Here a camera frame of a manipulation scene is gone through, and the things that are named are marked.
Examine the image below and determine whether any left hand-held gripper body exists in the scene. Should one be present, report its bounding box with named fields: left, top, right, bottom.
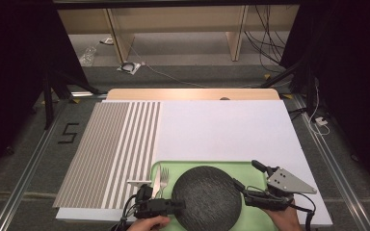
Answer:
left=126, top=179, right=173, bottom=220

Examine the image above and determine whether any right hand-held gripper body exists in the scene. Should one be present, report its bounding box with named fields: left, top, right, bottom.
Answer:
left=243, top=166, right=319, bottom=212

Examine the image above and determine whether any green tray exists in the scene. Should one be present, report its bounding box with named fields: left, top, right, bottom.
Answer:
left=148, top=160, right=279, bottom=231

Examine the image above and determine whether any silver knife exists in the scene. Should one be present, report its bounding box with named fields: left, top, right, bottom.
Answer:
left=150, top=164, right=163, bottom=199

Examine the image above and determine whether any black textured plate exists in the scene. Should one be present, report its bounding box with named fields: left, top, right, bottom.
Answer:
left=171, top=165, right=244, bottom=231

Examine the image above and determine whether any silver fork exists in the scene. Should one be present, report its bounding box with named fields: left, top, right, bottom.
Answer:
left=155, top=167, right=171, bottom=200

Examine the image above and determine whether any person's left hand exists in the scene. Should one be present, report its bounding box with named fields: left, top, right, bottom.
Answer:
left=126, top=215, right=172, bottom=231

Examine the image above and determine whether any person's right hand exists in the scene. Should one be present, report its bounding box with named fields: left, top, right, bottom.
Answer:
left=262, top=201, right=304, bottom=231

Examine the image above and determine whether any white board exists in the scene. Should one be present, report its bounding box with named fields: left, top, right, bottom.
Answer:
left=55, top=99, right=334, bottom=228

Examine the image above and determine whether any grey striped placemat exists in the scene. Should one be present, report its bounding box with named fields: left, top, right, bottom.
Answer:
left=52, top=100, right=162, bottom=211

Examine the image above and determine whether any black metal stand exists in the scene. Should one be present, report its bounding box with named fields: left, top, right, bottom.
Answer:
left=259, top=59, right=319, bottom=110
left=41, top=64, right=100, bottom=131

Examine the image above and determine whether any light wooden table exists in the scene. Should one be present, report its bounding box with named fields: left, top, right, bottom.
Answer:
left=105, top=88, right=281, bottom=102

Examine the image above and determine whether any black curtain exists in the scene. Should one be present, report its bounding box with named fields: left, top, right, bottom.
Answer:
left=0, top=0, right=90, bottom=181
left=278, top=0, right=370, bottom=203

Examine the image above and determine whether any clear plastic bag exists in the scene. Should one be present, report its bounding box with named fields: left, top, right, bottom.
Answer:
left=78, top=46, right=99, bottom=66

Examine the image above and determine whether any wooden shelf unit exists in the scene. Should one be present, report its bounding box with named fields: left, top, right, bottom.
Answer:
left=57, top=4, right=300, bottom=64

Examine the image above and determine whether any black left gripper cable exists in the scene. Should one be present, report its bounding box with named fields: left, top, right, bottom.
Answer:
left=110, top=193, right=139, bottom=231

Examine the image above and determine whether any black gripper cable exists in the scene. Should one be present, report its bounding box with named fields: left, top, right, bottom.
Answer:
left=110, top=193, right=139, bottom=231
left=288, top=192, right=318, bottom=231

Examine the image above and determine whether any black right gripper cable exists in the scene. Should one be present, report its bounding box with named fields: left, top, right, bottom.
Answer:
left=288, top=192, right=318, bottom=231

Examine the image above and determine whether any metal floor rail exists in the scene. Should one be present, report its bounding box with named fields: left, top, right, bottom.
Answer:
left=0, top=99, right=66, bottom=231
left=293, top=95, right=370, bottom=231

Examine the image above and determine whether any bundle of black cables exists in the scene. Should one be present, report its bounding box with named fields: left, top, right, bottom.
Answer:
left=244, top=4, right=290, bottom=73

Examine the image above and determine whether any thin white floor cable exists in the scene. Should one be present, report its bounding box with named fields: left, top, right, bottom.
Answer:
left=128, top=44, right=261, bottom=90

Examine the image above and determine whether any packet with black cable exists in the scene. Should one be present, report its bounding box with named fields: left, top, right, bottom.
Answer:
left=117, top=61, right=143, bottom=76

